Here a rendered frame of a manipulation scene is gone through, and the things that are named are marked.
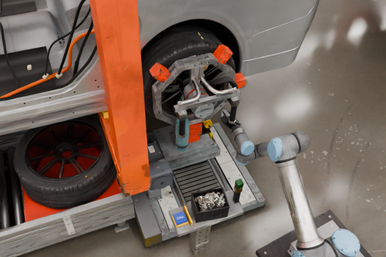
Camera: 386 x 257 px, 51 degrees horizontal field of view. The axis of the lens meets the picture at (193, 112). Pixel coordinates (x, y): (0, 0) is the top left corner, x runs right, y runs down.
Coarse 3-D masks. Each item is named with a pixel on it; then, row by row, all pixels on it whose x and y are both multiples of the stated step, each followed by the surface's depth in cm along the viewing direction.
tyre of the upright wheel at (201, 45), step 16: (176, 32) 249; (192, 32) 251; (208, 32) 259; (144, 48) 253; (160, 48) 244; (176, 48) 240; (192, 48) 241; (208, 48) 246; (144, 64) 249; (144, 80) 246; (144, 96) 253
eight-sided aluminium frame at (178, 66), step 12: (180, 60) 239; (192, 60) 242; (204, 60) 240; (216, 60) 243; (180, 72) 239; (228, 72) 255; (156, 84) 244; (168, 84) 242; (228, 84) 263; (156, 96) 245; (156, 108) 252; (216, 108) 275; (168, 120) 265; (192, 120) 274; (204, 120) 279
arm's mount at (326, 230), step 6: (330, 222) 248; (318, 228) 245; (324, 228) 245; (330, 228) 245; (336, 228) 245; (318, 234) 242; (324, 234) 242; (330, 234) 242; (294, 246) 236; (288, 252) 244; (360, 252) 235
